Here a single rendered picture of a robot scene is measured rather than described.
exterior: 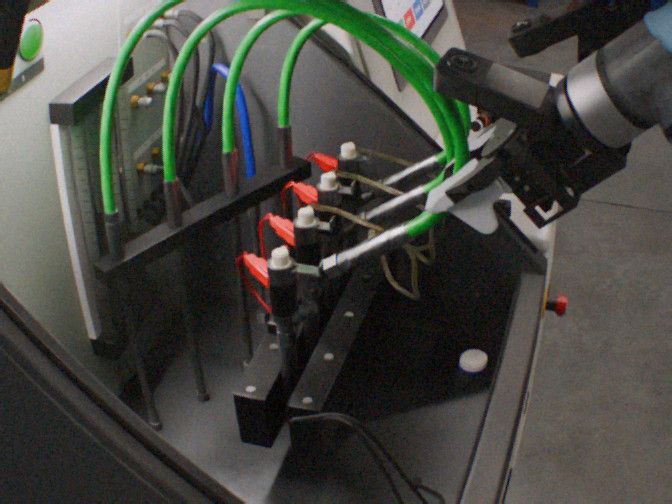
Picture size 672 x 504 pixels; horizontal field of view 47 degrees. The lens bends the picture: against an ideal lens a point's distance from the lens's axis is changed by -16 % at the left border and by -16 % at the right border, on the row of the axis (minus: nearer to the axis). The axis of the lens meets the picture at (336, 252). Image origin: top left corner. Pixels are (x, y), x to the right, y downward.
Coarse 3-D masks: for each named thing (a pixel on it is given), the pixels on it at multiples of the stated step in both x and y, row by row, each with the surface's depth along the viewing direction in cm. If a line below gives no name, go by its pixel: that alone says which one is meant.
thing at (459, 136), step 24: (168, 0) 76; (312, 0) 72; (336, 0) 72; (144, 24) 78; (360, 24) 72; (408, 48) 72; (120, 72) 82; (432, 72) 73; (456, 120) 74; (456, 144) 76; (456, 168) 77; (432, 216) 80
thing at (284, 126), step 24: (312, 24) 99; (384, 24) 97; (432, 48) 97; (288, 72) 104; (288, 96) 106; (288, 120) 108; (288, 144) 109; (288, 168) 111; (408, 168) 107; (432, 168) 105; (384, 192) 109
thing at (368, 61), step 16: (352, 0) 114; (368, 0) 120; (448, 0) 169; (304, 16) 111; (448, 16) 167; (320, 32) 112; (336, 32) 111; (448, 32) 165; (336, 48) 113; (352, 48) 112; (368, 48) 118; (448, 48) 163; (464, 48) 178; (368, 64) 117; (384, 64) 124; (432, 64) 149; (384, 80) 123; (400, 96) 129; (416, 96) 137; (416, 112) 136; (432, 128) 146; (528, 400) 209; (512, 464) 170
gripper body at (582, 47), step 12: (600, 0) 74; (624, 0) 72; (636, 0) 72; (648, 0) 72; (600, 12) 75; (612, 12) 74; (624, 12) 74; (636, 12) 73; (612, 24) 75; (624, 24) 75; (588, 36) 76; (600, 36) 76; (612, 36) 76; (588, 48) 75; (600, 48) 75
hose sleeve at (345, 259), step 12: (396, 228) 83; (372, 240) 84; (384, 240) 83; (396, 240) 82; (408, 240) 82; (348, 252) 85; (360, 252) 84; (372, 252) 84; (384, 252) 84; (348, 264) 85; (360, 264) 85
